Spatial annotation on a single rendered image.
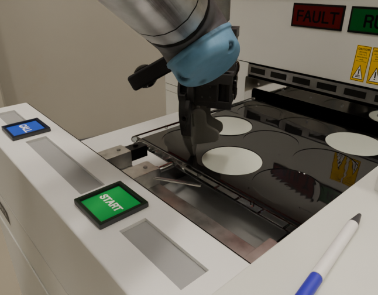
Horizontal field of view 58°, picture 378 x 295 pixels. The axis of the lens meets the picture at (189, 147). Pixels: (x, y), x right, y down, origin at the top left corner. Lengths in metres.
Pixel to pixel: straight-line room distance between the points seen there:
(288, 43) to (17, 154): 0.62
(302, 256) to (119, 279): 0.15
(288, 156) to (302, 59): 0.30
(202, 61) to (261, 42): 0.58
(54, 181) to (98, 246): 0.13
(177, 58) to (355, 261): 0.24
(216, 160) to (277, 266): 0.30
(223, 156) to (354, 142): 0.25
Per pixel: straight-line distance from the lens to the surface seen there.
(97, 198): 0.38
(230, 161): 0.57
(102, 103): 2.65
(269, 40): 0.88
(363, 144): 0.70
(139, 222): 0.35
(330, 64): 0.81
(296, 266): 0.30
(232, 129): 0.69
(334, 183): 0.55
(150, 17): 0.28
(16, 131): 0.58
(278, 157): 0.60
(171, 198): 0.51
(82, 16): 2.51
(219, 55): 0.34
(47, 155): 0.50
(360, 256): 0.33
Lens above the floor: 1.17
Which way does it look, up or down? 26 degrees down
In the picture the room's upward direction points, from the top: straight up
